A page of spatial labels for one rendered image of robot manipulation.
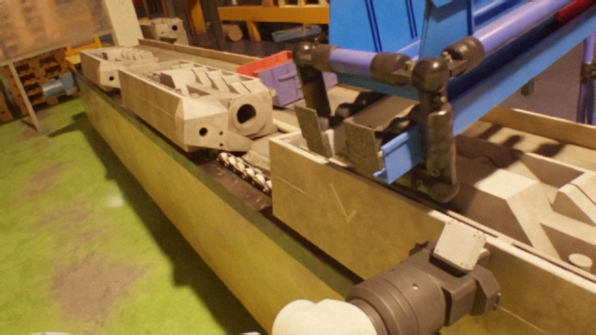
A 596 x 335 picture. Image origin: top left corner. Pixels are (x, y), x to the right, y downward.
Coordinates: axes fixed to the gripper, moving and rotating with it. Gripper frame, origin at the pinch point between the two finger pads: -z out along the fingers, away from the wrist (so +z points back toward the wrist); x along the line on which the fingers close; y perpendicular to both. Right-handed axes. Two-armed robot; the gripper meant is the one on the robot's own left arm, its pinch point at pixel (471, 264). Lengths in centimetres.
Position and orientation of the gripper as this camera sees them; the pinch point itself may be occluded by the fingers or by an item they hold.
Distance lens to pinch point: 58.3
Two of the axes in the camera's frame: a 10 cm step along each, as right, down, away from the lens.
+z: -8.2, 2.4, -5.2
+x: 5.7, 2.9, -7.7
